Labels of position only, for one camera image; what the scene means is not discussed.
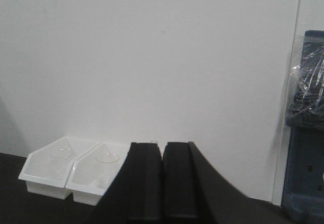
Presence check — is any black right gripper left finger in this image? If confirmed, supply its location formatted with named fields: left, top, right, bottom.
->
left=85, top=143, right=162, bottom=223

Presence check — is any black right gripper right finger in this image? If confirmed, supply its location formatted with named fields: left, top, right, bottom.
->
left=163, top=142, right=286, bottom=223

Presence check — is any glass beaker in middle bin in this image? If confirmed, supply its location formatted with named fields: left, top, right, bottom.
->
left=95, top=152, right=120, bottom=189

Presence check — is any glass beaker in bin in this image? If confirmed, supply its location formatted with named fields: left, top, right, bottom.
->
left=95, top=152, right=120, bottom=189
left=49, top=147, right=74, bottom=180

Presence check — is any glass beaker in left bin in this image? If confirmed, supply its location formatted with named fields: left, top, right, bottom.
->
left=49, top=147, right=74, bottom=180

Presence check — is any white middle storage bin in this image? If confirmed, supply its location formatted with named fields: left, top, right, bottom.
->
left=66, top=142, right=130, bottom=206

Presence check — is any white storage bin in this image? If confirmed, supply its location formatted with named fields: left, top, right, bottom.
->
left=66, top=142, right=130, bottom=206
left=18, top=137, right=100, bottom=200

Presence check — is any white left storage bin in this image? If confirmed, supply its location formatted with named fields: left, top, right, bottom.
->
left=18, top=137, right=100, bottom=200

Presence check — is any blue-grey pegboard drying rack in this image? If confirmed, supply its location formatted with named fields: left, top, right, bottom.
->
left=281, top=127, right=323, bottom=223

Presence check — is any plastic bag of black pegs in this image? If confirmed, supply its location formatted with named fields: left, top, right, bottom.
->
left=286, top=30, right=323, bottom=130

